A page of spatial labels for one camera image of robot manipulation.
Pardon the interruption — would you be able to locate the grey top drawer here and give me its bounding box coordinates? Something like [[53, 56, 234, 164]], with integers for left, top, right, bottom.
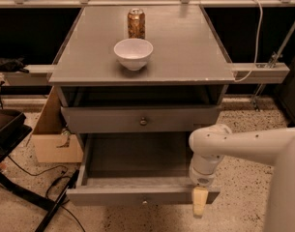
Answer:
[[61, 105, 221, 133]]

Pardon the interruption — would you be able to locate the gold soda can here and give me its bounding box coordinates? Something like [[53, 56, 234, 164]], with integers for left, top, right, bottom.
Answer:
[[128, 8, 145, 39]]

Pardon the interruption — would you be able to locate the black bag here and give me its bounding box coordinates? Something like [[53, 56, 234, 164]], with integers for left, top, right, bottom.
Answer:
[[0, 57, 29, 73]]

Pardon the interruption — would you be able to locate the white hanging cable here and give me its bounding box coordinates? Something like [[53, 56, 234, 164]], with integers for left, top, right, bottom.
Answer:
[[233, 0, 264, 83]]

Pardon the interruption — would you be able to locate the grey drawer cabinet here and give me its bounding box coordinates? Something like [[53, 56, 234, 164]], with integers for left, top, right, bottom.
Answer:
[[47, 4, 236, 137]]

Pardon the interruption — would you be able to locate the white ceramic bowl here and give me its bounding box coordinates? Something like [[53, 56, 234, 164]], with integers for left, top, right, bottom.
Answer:
[[114, 39, 154, 71]]

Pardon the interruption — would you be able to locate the metal diagonal brace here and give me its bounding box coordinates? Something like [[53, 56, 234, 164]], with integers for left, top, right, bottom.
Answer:
[[251, 20, 295, 111]]

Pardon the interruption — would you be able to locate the black tray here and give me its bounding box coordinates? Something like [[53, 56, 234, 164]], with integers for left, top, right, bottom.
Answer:
[[0, 109, 32, 162]]

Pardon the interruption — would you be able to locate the black floor cable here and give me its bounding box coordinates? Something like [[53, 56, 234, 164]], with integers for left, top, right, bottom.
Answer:
[[5, 154, 87, 232]]

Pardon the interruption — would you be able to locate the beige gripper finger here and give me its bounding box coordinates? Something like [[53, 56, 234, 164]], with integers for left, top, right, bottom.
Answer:
[[192, 187, 209, 218]]

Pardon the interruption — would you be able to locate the metal frame rail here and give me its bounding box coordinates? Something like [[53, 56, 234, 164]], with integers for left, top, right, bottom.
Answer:
[[0, 63, 289, 86]]

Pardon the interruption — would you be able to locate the grey drawer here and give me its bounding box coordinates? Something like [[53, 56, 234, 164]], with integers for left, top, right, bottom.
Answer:
[[61, 105, 221, 133], [66, 131, 221, 207]]

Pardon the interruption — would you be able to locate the black floor stand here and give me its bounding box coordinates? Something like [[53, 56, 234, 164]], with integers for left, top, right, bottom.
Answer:
[[0, 166, 80, 232]]

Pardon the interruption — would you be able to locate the cardboard box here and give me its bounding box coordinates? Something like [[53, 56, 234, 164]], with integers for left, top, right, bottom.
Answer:
[[31, 88, 83, 163]]

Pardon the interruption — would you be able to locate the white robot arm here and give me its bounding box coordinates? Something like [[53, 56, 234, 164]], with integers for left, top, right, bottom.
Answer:
[[189, 124, 295, 232]]

